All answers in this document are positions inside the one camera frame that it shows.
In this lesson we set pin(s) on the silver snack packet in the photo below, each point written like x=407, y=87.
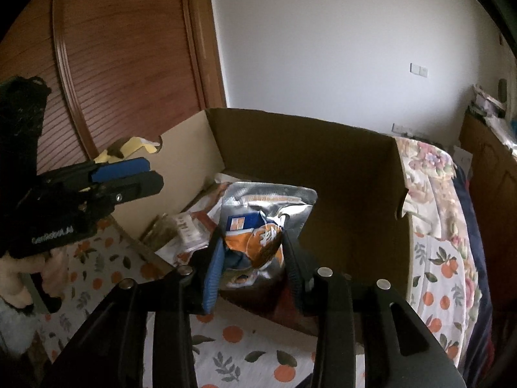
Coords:
x=262, y=226

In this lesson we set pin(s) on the orange fruit print bedsheet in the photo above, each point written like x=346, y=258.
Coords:
x=250, y=355

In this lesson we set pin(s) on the navy blanket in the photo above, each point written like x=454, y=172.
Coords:
x=470, y=250

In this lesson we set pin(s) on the clear packet of beige snack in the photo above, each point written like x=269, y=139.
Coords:
x=165, y=230

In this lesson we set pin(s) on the white wall switch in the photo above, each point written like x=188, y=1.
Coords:
x=419, y=69

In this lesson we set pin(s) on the wooden wardrobe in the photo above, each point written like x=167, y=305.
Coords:
x=121, y=56

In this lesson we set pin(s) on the long wooden cabinet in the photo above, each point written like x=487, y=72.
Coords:
x=492, y=194

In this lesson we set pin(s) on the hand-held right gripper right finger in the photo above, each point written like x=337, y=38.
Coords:
x=293, y=277

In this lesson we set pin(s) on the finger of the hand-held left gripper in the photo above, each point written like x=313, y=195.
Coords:
x=133, y=188
x=121, y=169

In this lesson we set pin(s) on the floral blanket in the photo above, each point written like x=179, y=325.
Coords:
x=432, y=178

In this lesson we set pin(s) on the clutter pile on cabinet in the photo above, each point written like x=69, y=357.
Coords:
x=490, y=109

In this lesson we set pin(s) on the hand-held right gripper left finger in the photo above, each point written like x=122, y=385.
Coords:
x=214, y=279

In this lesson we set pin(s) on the long white snack packet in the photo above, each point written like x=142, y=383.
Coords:
x=214, y=198

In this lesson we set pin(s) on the brown cardboard box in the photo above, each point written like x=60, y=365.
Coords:
x=323, y=161

